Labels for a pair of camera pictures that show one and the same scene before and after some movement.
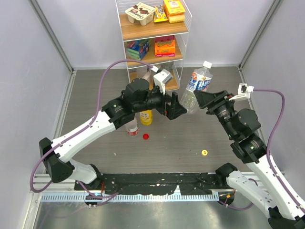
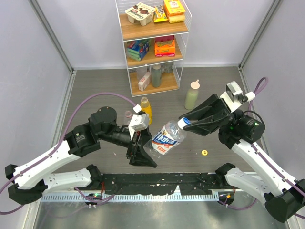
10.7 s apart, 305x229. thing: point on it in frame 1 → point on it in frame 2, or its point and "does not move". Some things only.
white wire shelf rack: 154,34 does not move
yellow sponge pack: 175,11 does not move
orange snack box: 165,46 does not move
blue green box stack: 137,49 does not move
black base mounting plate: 191,183 does not move
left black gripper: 174,110 → 136,151
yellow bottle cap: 204,152 does not move
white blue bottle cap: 207,64 → 183,122
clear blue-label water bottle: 201,80 → 165,140
